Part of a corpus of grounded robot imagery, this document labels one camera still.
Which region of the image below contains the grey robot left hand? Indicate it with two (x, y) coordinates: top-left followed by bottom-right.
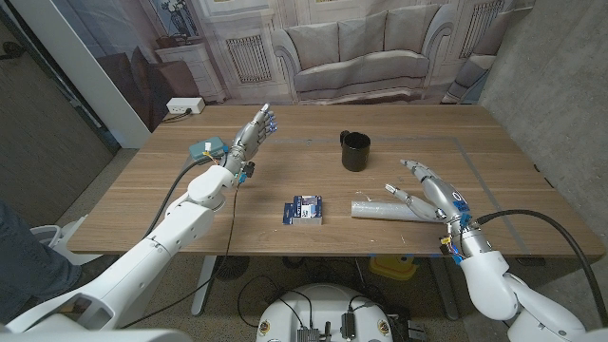
(222, 103), (278, 175)

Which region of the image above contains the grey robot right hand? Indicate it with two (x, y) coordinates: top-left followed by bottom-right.
(384, 159), (474, 229)

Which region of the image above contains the blue and white package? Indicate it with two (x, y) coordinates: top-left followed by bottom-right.
(282, 195), (324, 226)

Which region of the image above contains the teal box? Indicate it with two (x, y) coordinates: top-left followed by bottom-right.
(188, 136), (229, 162)

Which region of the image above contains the white power strip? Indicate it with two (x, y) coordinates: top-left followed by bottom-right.
(165, 97), (206, 115)

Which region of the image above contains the yellow object under table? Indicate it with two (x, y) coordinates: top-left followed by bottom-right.
(369, 255), (419, 281)

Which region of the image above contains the black mug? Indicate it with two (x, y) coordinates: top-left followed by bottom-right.
(339, 130), (372, 173)

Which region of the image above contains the black round floor object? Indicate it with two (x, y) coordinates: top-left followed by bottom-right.
(214, 255), (251, 281)

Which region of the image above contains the printed living room backdrop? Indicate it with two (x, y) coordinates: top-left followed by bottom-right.
(49, 0), (538, 134)

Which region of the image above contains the white table leg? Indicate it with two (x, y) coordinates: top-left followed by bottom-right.
(190, 255), (219, 316)

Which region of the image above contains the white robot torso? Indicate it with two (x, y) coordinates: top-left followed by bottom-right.
(256, 283), (394, 342)

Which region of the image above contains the white chair base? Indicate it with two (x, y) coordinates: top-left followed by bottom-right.
(28, 214), (104, 266)

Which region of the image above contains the person's leg in jeans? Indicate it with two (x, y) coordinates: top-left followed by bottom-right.
(0, 199), (83, 324)

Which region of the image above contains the black power strip cord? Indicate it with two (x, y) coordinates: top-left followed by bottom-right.
(161, 107), (194, 124)

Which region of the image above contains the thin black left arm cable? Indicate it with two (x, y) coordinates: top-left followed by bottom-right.
(121, 182), (241, 330)

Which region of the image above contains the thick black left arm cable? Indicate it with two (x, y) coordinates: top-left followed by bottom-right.
(144, 156), (224, 238)

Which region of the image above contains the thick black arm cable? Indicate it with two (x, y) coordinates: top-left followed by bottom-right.
(474, 208), (608, 327)
(144, 156), (224, 238)

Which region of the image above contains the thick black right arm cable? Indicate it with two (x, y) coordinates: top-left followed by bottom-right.
(474, 208), (608, 327)

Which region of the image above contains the black floor cable loop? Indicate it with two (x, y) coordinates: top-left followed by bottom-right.
(236, 274), (314, 330)

